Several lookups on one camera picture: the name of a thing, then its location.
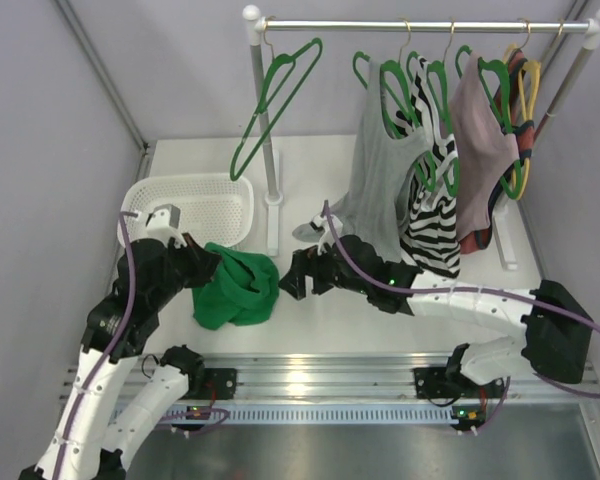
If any yellow hanger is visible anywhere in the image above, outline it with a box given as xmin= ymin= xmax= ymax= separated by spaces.
xmin=511 ymin=60 xmax=541 ymax=201

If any mauve pink top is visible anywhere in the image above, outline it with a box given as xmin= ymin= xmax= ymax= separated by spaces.
xmin=449 ymin=53 xmax=518 ymax=240

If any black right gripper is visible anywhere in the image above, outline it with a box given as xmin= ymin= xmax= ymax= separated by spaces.
xmin=280 ymin=236 xmax=371 ymax=300

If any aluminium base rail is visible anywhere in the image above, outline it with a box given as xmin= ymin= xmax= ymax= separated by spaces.
xmin=62 ymin=352 xmax=600 ymax=427

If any white plastic basket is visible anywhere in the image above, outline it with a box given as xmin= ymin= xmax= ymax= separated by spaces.
xmin=121 ymin=173 xmax=254 ymax=248

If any green tank top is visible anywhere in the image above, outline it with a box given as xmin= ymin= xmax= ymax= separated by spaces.
xmin=192 ymin=242 xmax=280 ymax=331

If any grey tank top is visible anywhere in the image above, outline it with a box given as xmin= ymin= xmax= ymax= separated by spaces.
xmin=292 ymin=63 xmax=434 ymax=264

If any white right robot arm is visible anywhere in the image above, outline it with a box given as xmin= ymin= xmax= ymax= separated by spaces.
xmin=279 ymin=235 xmax=592 ymax=397

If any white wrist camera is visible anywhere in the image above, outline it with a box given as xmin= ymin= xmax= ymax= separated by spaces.
xmin=310 ymin=214 xmax=341 ymax=255
xmin=145 ymin=204 xmax=186 ymax=247

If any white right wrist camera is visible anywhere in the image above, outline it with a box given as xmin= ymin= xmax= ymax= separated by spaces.
xmin=310 ymin=214 xmax=341 ymax=255

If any metal clothes rack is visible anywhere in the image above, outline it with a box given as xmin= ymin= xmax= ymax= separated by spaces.
xmin=242 ymin=5 xmax=600 ymax=257

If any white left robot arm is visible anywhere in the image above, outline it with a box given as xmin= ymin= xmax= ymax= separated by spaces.
xmin=20 ymin=235 xmax=221 ymax=479

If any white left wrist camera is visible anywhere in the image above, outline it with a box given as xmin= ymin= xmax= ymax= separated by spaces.
xmin=145 ymin=204 xmax=186 ymax=247

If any black white striped top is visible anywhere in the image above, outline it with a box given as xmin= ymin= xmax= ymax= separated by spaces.
xmin=395 ymin=52 xmax=460 ymax=278

